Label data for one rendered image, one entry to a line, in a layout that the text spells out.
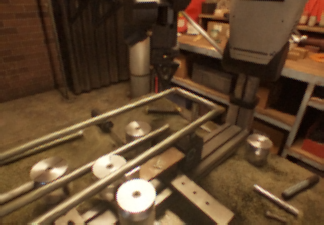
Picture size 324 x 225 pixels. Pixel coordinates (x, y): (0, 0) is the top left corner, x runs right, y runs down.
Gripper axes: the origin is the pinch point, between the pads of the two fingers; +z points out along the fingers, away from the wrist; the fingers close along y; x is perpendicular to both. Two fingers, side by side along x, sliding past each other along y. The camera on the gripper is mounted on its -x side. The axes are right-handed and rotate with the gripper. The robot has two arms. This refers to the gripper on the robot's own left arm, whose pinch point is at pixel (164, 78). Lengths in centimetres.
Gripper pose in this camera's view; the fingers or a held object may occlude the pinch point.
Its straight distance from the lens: 59.4
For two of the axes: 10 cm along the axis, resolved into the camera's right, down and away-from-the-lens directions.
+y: -0.1, 4.7, -8.8
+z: -0.3, 8.8, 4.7
